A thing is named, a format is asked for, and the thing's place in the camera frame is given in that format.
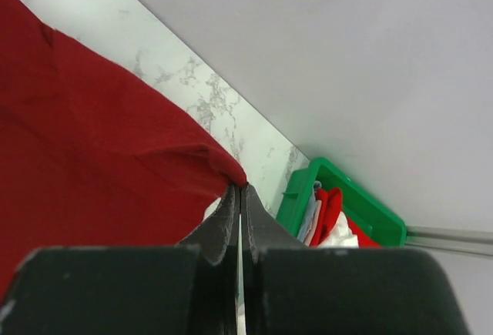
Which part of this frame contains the light blue t shirt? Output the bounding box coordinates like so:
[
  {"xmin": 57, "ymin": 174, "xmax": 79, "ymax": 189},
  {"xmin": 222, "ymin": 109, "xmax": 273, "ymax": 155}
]
[{"xmin": 297, "ymin": 181, "xmax": 322, "ymax": 242}]

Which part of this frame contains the green plastic bin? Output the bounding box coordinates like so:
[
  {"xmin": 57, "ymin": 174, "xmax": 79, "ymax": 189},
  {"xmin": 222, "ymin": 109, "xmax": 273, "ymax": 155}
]
[{"xmin": 277, "ymin": 157, "xmax": 407, "ymax": 246}]

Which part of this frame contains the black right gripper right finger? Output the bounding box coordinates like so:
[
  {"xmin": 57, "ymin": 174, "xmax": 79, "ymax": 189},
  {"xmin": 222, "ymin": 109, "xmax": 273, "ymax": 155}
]
[{"xmin": 240, "ymin": 185, "xmax": 469, "ymax": 334}]

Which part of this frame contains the dark red t shirt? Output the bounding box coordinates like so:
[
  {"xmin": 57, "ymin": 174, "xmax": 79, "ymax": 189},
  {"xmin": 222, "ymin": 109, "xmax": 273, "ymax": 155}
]
[{"xmin": 1, "ymin": 0, "xmax": 247, "ymax": 290}]

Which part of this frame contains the right aluminium frame post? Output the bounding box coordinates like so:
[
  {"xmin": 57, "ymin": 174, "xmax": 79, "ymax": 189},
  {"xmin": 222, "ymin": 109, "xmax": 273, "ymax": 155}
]
[{"xmin": 405, "ymin": 226, "xmax": 492, "ymax": 257}]

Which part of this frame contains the bright red t shirt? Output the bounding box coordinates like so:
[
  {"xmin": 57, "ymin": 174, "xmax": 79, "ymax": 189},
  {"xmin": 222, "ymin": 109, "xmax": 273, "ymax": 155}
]
[{"xmin": 304, "ymin": 188, "xmax": 381, "ymax": 248}]

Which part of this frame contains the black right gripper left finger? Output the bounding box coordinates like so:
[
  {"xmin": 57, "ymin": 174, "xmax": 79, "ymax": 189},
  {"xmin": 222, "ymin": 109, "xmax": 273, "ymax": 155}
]
[{"xmin": 1, "ymin": 186, "xmax": 240, "ymax": 334}]

